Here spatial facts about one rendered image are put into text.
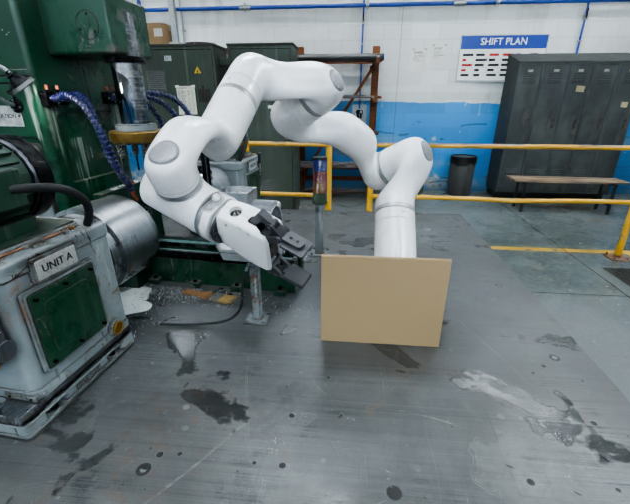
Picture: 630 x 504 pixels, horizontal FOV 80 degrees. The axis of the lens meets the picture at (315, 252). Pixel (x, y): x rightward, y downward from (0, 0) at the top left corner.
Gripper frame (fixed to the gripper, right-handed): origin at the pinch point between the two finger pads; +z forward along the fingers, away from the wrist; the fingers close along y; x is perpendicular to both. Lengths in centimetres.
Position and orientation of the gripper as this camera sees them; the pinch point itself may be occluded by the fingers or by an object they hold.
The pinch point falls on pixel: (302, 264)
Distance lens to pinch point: 58.9
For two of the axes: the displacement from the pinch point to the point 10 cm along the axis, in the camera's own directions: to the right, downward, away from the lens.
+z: 8.5, 4.6, -2.7
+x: -5.3, 7.0, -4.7
